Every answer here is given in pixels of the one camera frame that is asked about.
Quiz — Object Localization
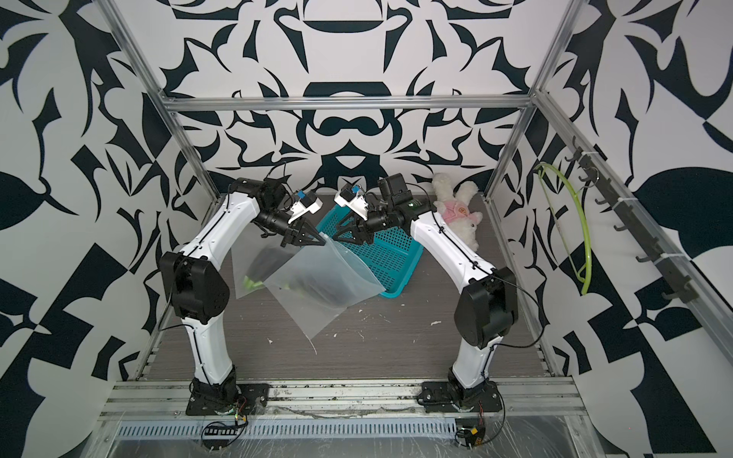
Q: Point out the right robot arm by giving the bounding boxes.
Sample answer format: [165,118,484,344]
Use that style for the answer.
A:
[332,174,518,397]

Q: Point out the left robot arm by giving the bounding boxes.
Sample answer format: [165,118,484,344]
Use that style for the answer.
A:
[158,177,326,410]

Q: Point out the aluminium frame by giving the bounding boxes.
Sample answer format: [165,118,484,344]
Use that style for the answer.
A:
[79,0,733,458]

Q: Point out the white plush toy pink shirt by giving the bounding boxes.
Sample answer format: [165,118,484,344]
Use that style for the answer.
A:
[431,173,483,251]

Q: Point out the green tube hoop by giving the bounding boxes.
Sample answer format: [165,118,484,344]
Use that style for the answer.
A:
[534,161,593,297]

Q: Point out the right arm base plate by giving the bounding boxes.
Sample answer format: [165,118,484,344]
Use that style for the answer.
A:
[416,381,502,413]

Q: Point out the teal plastic basket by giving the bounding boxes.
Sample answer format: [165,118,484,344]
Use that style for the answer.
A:
[344,227,424,299]

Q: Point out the black hook rail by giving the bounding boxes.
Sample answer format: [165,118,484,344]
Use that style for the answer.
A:
[568,137,700,303]

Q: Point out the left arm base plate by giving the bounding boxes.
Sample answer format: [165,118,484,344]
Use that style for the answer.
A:
[185,383,271,417]

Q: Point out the translucent zip bag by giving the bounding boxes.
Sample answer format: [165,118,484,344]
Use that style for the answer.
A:
[231,224,299,299]
[265,233,385,340]

